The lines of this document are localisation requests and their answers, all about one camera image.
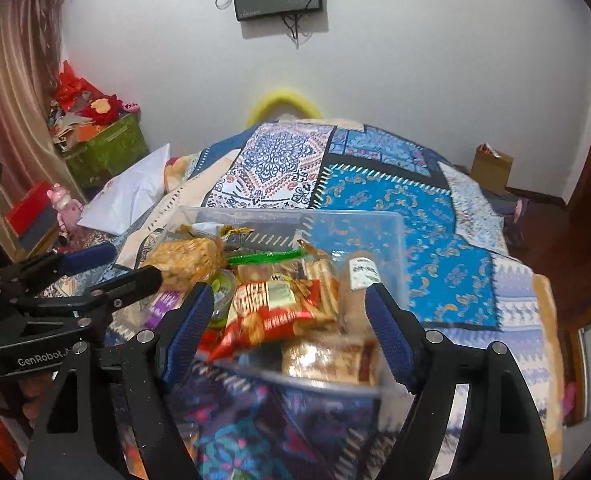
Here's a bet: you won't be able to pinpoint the green storage box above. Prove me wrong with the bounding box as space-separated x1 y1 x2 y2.
63 113 151 187

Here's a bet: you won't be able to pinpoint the brown cardboard box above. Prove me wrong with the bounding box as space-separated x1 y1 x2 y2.
469 143 515 195

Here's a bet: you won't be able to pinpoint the long beige biscuit packet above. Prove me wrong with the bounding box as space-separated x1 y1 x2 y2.
342 250 382 332

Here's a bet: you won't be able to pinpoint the red snack packet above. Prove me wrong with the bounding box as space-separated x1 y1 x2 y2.
207 277 339 367

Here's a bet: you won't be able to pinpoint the square bread cake packet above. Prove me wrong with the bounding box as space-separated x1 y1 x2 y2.
279 337 382 387

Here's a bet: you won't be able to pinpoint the yellow fried snack packet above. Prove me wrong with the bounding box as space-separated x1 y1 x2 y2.
142 235 226 294

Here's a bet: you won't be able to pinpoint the small yellow brown snack packet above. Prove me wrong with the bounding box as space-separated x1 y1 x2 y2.
179 224 255 252

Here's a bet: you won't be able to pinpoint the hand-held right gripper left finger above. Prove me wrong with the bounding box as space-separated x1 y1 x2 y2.
25 282 216 480

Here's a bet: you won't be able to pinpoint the striped brown curtain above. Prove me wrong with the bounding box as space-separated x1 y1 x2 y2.
0 0 92 231

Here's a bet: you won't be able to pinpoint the clear plastic storage container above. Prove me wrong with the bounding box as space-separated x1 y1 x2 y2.
140 205 412 402

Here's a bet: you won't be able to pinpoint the black monitor cable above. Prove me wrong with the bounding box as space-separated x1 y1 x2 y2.
281 10 312 50

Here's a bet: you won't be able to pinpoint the white pillow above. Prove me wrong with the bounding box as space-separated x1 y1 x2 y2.
77 143 172 237

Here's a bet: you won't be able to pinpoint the patchwork blue blanket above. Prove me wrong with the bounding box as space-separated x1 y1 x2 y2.
40 117 567 480

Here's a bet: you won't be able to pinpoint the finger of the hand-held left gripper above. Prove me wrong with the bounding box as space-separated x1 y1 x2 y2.
0 242 118 302
19 265 165 329

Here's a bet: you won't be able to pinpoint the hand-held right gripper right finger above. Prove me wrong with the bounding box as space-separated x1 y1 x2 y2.
365 282 551 480

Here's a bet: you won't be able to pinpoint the red box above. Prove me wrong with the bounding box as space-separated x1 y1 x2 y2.
4 180 62 256

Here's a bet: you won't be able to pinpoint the purple shoes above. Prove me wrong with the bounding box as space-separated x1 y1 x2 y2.
500 196 532 251

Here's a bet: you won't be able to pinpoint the pile of red decorations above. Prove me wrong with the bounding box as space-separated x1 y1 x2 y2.
48 60 142 151

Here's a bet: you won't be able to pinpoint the pink toy figure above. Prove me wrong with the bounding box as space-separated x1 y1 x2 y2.
47 184 85 244

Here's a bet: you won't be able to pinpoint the yellow foam ring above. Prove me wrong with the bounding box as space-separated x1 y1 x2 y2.
245 87 323 128

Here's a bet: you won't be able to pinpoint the green jelly cup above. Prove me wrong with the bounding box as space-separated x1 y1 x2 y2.
207 269 237 329

